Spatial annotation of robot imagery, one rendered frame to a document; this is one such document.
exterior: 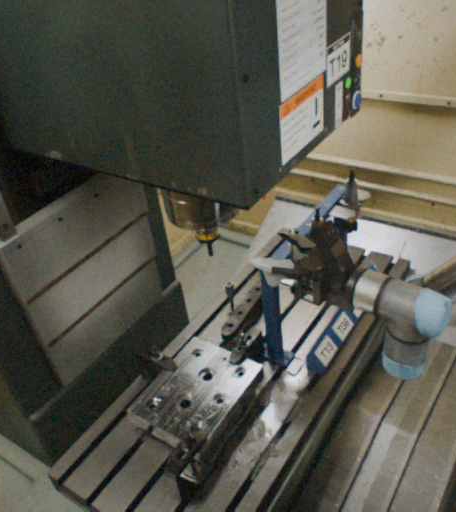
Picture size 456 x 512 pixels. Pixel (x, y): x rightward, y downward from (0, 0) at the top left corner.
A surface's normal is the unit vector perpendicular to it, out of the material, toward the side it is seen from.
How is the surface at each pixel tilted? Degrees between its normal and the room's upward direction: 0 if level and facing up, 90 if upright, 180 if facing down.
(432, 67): 90
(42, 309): 90
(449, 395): 8
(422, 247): 24
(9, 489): 0
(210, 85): 90
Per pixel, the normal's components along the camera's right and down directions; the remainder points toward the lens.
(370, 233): -0.34, -0.50
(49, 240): 0.83, 0.26
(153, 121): -0.56, 0.54
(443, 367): -0.04, -0.86
